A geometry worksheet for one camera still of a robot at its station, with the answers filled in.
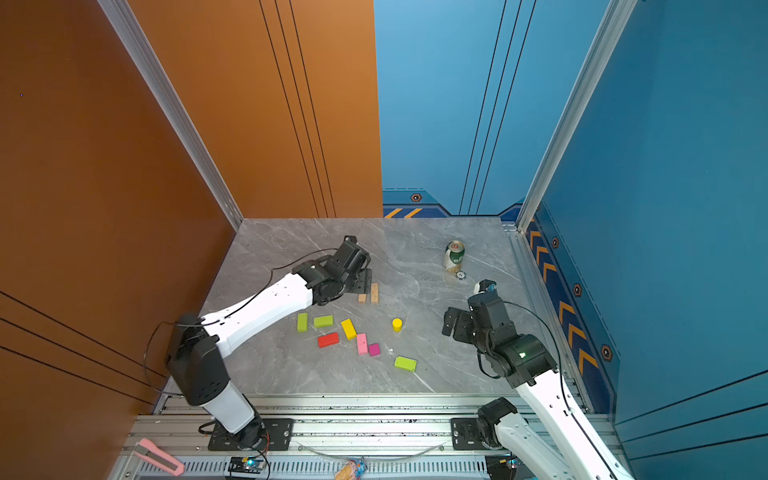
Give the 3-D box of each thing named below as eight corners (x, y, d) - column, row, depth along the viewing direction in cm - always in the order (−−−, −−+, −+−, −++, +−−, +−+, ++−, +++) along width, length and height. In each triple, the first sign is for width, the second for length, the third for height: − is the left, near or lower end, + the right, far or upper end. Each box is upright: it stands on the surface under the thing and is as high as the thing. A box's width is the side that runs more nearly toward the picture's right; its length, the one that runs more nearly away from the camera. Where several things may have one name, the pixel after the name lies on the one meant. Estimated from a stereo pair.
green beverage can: (443, 274, 107) (448, 253, 98) (442, 261, 111) (446, 240, 102) (460, 274, 107) (466, 253, 98) (458, 261, 111) (463, 240, 102)
